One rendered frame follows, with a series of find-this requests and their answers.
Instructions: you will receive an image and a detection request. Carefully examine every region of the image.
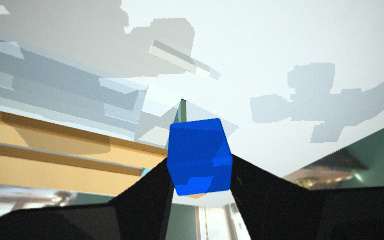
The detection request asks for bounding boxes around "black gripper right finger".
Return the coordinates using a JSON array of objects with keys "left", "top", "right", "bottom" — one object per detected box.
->
[{"left": 230, "top": 153, "right": 384, "bottom": 240}]

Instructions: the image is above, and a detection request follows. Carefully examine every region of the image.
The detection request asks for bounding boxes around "blue block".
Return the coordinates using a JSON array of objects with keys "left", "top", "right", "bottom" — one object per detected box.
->
[{"left": 167, "top": 118, "right": 233, "bottom": 196}]

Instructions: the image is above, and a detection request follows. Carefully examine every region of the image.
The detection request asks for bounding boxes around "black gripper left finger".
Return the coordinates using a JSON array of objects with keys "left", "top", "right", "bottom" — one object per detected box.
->
[{"left": 0, "top": 157, "right": 174, "bottom": 240}]

